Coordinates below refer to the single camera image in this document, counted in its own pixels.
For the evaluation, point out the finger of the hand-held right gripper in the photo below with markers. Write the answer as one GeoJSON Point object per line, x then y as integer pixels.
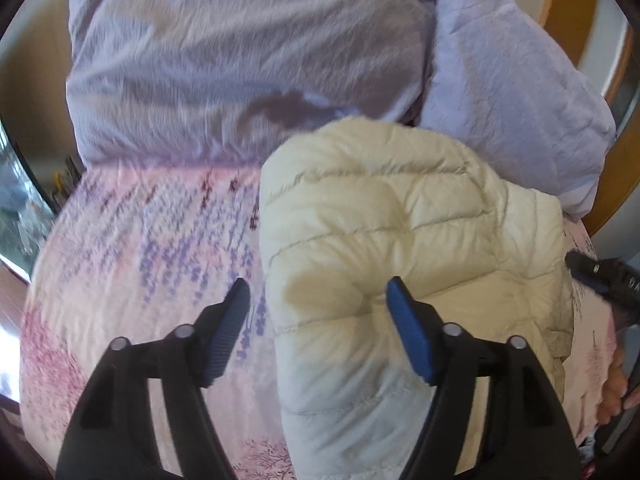
{"type": "Point", "coordinates": [585, 270]}

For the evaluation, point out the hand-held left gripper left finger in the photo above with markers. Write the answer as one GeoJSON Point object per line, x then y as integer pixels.
{"type": "Point", "coordinates": [227, 340]}

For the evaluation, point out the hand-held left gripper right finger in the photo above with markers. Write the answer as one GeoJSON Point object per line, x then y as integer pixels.
{"type": "Point", "coordinates": [410, 330]}

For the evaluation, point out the cream puffer jacket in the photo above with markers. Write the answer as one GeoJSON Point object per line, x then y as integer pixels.
{"type": "Point", "coordinates": [375, 210]}

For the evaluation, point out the person's right hand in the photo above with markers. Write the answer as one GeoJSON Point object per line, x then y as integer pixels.
{"type": "Point", "coordinates": [617, 385]}

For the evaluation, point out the pink floral bed sheet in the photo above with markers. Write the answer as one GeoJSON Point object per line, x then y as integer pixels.
{"type": "Point", "coordinates": [150, 260]}

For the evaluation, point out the plain lavender pillow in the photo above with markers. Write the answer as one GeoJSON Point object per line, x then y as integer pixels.
{"type": "Point", "coordinates": [500, 100]}

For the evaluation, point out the yellow black tool bundle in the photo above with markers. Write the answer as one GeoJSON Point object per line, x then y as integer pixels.
{"type": "Point", "coordinates": [67, 180]}

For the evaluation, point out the stained lavender pillow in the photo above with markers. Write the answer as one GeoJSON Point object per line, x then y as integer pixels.
{"type": "Point", "coordinates": [200, 60]}

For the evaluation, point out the wooden door frame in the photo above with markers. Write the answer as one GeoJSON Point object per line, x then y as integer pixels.
{"type": "Point", "coordinates": [570, 10]}

